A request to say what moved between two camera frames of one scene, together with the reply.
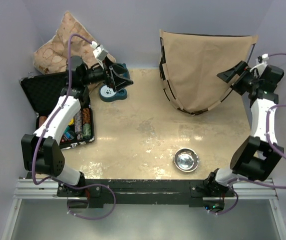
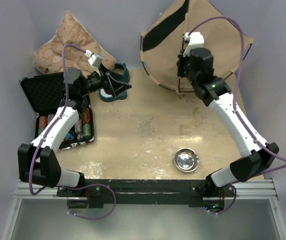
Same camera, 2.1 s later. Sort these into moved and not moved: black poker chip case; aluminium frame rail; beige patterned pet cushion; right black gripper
Moved: right black gripper
Not moved: aluminium frame rail; black poker chip case; beige patterned pet cushion
